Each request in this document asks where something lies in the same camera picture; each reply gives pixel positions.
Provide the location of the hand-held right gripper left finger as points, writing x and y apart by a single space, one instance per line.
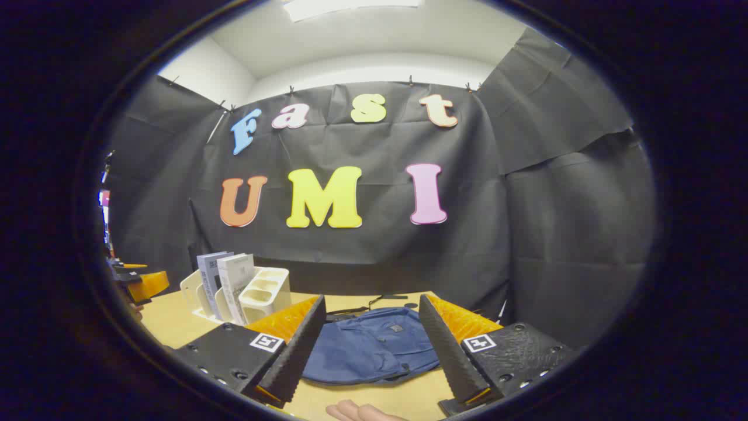
301 351

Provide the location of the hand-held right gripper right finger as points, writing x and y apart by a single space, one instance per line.
450 356

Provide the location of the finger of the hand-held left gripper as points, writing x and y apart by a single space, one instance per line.
151 285

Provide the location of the lavender grey book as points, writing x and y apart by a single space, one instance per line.
209 280

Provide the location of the blue schoolbag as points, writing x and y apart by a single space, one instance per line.
368 351

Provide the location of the cream plastic bookshelf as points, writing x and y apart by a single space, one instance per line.
266 292

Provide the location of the white book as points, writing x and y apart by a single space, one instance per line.
236 280

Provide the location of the bright display screen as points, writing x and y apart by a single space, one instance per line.
104 202

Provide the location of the black backdrop cloth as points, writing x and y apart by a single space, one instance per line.
362 263

